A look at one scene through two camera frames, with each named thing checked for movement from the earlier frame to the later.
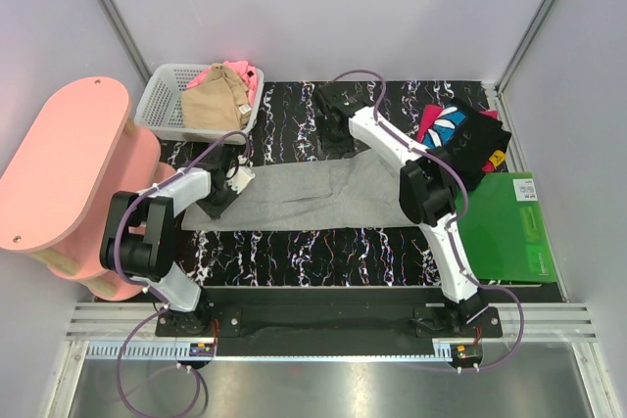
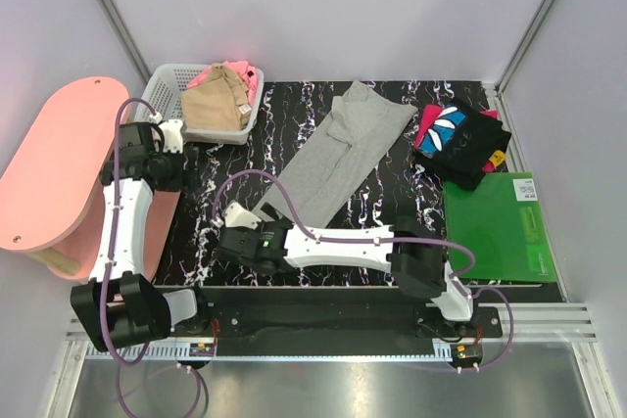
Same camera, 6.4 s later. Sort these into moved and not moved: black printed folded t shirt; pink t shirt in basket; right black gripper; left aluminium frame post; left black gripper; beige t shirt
Moved: left black gripper; right black gripper
Not moved: beige t shirt; pink t shirt in basket; black printed folded t shirt; left aluminium frame post
